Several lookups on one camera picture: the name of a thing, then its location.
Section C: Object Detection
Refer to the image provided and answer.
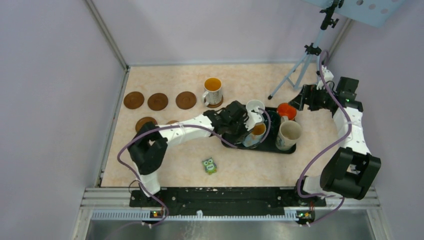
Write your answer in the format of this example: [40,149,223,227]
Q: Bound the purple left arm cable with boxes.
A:
[116,107,273,229]

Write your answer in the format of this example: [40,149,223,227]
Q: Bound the blue mug yellow inside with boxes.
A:
[242,123,267,148]

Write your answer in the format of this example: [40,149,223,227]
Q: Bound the tall cream patterned mug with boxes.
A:
[275,116,303,151]

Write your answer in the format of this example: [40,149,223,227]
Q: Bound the light blue perforated panel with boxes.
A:
[301,0,408,29]

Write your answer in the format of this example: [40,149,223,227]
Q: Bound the brown coaster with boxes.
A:
[147,92,169,111]
[207,97,224,109]
[175,91,197,110]
[135,116,158,133]
[123,91,145,110]

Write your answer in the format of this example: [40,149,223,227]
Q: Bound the white cable duct strip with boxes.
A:
[91,209,299,222]

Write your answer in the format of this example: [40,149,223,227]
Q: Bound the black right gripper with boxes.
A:
[288,84,337,112]

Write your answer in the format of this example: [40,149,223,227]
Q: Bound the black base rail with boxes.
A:
[129,187,326,217]

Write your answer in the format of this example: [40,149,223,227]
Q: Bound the black mug orange inside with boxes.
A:
[276,102,297,121]

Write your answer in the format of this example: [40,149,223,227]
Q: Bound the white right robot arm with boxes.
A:
[289,76,381,206]

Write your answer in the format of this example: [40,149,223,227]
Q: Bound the blue camera tripod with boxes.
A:
[267,0,345,100]

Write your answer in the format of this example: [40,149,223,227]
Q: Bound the dark green mug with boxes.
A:
[266,110,281,136]

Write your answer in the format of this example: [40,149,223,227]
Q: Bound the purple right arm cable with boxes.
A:
[296,50,353,228]

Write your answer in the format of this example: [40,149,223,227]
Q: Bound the light wooden coaster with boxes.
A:
[166,120,179,125]

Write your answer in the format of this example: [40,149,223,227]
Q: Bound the plain white mug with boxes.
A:
[245,99,265,114]

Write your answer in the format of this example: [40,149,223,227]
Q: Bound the green owl figure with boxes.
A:
[202,157,218,175]

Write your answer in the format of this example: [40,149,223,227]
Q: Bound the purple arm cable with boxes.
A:
[116,107,273,229]
[296,50,353,228]

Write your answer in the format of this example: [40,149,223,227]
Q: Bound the black serving tray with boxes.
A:
[222,106,296,154]

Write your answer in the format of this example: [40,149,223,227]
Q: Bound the white mug yellow inside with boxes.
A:
[201,77,223,106]

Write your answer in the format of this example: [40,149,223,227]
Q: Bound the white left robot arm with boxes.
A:
[127,99,266,207]

